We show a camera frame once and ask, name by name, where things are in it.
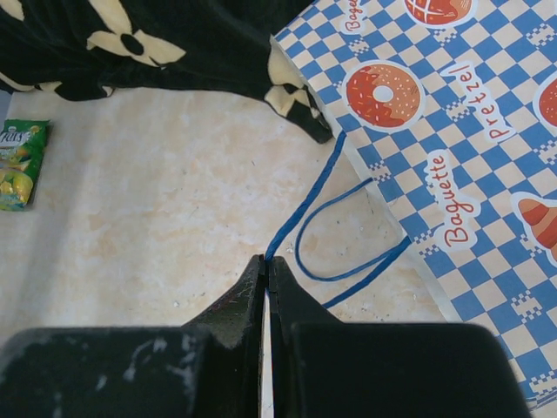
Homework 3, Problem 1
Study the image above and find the black pillow with beige flowers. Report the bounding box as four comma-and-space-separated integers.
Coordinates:
1, 1, 332, 144

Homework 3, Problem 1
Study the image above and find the green Fox's candy bag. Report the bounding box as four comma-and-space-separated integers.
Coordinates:
0, 119, 50, 212

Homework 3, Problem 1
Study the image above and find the blue checkered paper bag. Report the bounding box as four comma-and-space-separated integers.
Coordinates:
275, 1, 556, 409

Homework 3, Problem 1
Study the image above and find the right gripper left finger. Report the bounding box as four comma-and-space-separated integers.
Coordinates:
1, 255, 265, 417

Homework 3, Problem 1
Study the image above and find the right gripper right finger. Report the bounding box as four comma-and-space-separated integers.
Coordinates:
267, 257, 529, 417

